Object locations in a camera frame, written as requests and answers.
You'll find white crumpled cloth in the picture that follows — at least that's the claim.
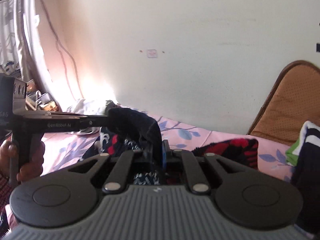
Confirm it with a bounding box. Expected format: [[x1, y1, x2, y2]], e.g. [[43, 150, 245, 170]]
[[65, 98, 118, 136]]

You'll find clutter on window sill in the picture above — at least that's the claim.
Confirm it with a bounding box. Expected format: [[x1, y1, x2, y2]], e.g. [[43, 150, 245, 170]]
[[25, 78, 62, 112]]

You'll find patterned window curtain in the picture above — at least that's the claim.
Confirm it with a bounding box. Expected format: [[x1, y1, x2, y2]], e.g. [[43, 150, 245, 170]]
[[0, 0, 24, 77]]

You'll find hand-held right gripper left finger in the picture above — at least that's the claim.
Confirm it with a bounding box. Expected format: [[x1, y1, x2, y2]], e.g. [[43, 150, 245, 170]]
[[68, 142, 161, 190]]

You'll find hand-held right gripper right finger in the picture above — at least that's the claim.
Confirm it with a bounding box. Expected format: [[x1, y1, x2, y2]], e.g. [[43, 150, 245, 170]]
[[161, 139, 251, 192]]

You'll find person's left hand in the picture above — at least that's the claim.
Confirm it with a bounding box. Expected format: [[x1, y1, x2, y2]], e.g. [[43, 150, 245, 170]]
[[0, 139, 46, 184]]

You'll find dark wall cable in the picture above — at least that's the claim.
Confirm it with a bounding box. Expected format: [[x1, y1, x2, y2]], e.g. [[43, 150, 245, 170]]
[[34, 0, 85, 98]]

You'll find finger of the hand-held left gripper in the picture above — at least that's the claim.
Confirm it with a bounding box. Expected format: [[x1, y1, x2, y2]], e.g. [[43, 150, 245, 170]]
[[80, 114, 111, 128]]

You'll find navy red white patterned sweater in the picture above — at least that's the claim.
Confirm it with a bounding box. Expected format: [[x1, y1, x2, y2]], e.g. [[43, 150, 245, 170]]
[[79, 106, 259, 186]]

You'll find navy garment with white stripes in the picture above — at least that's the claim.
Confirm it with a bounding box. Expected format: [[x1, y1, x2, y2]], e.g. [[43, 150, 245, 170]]
[[285, 120, 320, 235]]

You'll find white window frame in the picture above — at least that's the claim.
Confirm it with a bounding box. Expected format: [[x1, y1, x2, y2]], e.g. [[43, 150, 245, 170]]
[[14, 0, 85, 112]]

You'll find pink tree print bedsheet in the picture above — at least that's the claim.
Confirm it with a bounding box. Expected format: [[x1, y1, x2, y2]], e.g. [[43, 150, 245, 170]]
[[0, 109, 315, 240]]

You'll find brown perforated cushion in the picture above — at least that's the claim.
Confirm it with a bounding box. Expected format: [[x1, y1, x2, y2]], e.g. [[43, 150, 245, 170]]
[[246, 60, 320, 147]]

